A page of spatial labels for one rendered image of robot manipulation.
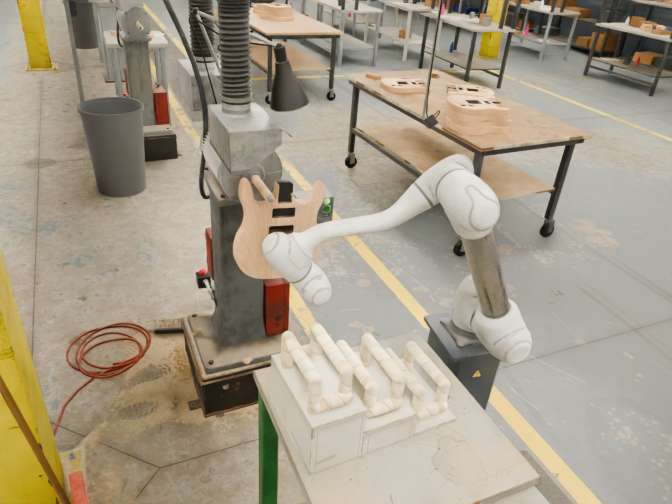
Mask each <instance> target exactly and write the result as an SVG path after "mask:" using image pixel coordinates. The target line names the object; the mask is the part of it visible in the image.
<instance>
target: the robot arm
mask: <svg viewBox="0 0 672 504"><path fill-rule="evenodd" d="M473 173H474V168H473V164H472V162H471V161H470V160H469V159H468V158H467V157H466V156H465V155H462V154H456V155H453V156H450V157H447V158H445V159H443V160H441V161H440V162H438V163H437V164H435V165H434V166H432V167H431V168H430V169H429V170H427V171H426V172H425V173H423V174H422V175H421V176H420V177H419V178H418V179H417V180H416V181H415V182H414V183H413V184H412V185H411V186H410V187H409V189H408V190H407V191H406V192H405V193H404V194H403V195H402V197H401V198H400V199H399V200H398V201H397V202H396V203H395V204H394V205H393V206H391V207H390V208H389V209H387V210H385V211H383V212H380V213H377V214H372V215H366V216H360V217H354V218H347V219H341V220H335V221H329V222H325V223H321V224H318V225H316V226H314V227H312V228H310V229H308V230H306V231H304V232H302V233H295V232H293V233H289V234H285V233H281V232H274V233H272V234H269V235H268V236H267V237H266V238H265V240H264V241H263V244H262V251H263V254H264V256H265V259H266V261H267V262H268V264H269V265H270V266H271V267H272V268H273V269H274V270H275V271H276V272H277V273H278V274H279V275H280V276H281V277H283V278H285V279H286V280H287V281H289V282H290V283H291V284H292V286H293V287H294V288H295V289H296V290H297V291H298V293H299V294H300V295H302V296H303V297H304V299H305V300H307V301H308V302H310V303H311V304H313V305H322V304H323V303H325V302H326V301H327V300H328V299H329V298H330V297H331V295H332V289H331V285H330V282H329V280H328V278H327V276H326V275H325V274H324V272H323V271H322V270H321V269H320V267H319V266H318V265H316V264H315V263H313V261H312V260H311V258H312V257H313V252H314V249H315V248H316V246H317V245H318V244H320V243H321V242H323V241H325V240H327V239H330V238H335V237H343V236H351V235H359V234H368V233H375V232H381V231H385V230H388V229H391V228H394V227H396V226H398V225H400V224H402V223H404V222H406V221H407V220H409V219H411V218H413V217H415V216H416V215H418V214H420V213H422V212H424V211H426V210H428V209H430V208H431V207H433V206H435V205H436V204H438V203H441V205H442V207H443V208H444V212H445V213H446V215H447V217H448V219H449V221H450V223H451V225H452V227H453V229H454V231H455V232H456V233H457V234H458V235H459V236H461V239H462V242H463V246H464V250H465V253H466V257H467V261H468V264H469V268H470V271H471V274H470V275H469V276H466V277H465V279H464V280H463V281H462V282H461V284H460V286H459V287H458V290H457V293H456V296H455V300H454V305H453V309H452V312H453V313H452V318H441V319H440V324H441V325H443V326H444V327H445V329H446V330H447V332H448V333H449V334H450V336H451V337H452V339H453V340H454V342H455V344H456V347H457V348H459V349H463V348H465V347H469V346H475V345H482V344H483V345H484V347H485V348H486V349H487V350H488V351H489V352H490V353H491V354H492V355H493V356H494V357H495V358H497V359H499V360H501V361H503V362H506V363H517V362H520V361H522V360H523V359H525V358H526V357H527V356H528V354H529V353H530V350H531V348H532V339H531V335H530V332H529V331H528V329H527V328H526V325H525V323H524V321H523V318H522V316H521V314H520V311H519V309H518V307H517V305H516V304H515V303H514V302H513V301H511V300H510V299H508V295H507V290H506V286H505V281H504V277H503V273H502V268H501V264H500V259H499V255H498V251H497V246H496V242H495V238H494V233H493V227H494V225H495V224H496V222H497V221H498V219H499V216H500V204H499V201H498V199H497V196H496V195H495V193H494V192H493V191H492V190H491V188H490V187H489V186H488V185H487V184H485V183H484V182H483V181H482V180H481V179H480V178H478V177H477V176H475V175H474V174H473Z"/></svg>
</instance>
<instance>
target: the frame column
mask: <svg viewBox="0 0 672 504"><path fill-rule="evenodd" d="M209 193H210V212H211V231H212V250H213V269H214V288H215V296H216V299H217V307H216V305H215V310H214V313H213V315H212V317H211V322H212V325H213V327H214V330H215V333H216V335H217V338H218V340H219V343H220V345H221V346H222V347H228V346H232V345H237V344H241V343H246V342H250V341H255V340H260V339H264V338H268V337H269V336H266V330H265V321H264V279H258V278H253V277H250V276H248V275H247V274H245V273H244V272H243V271H242V270H241V269H240V268H239V266H238V264H237V262H236V261H235V258H234V254H233V242H234V238H235V236H236V233H237V231H238V230H239V228H240V226H241V224H242V222H243V217H244V211H243V207H242V205H234V206H226V207H219V206H218V204H217V203H216V201H215V199H214V197H213V195H212V194H211V192H210V190H209Z"/></svg>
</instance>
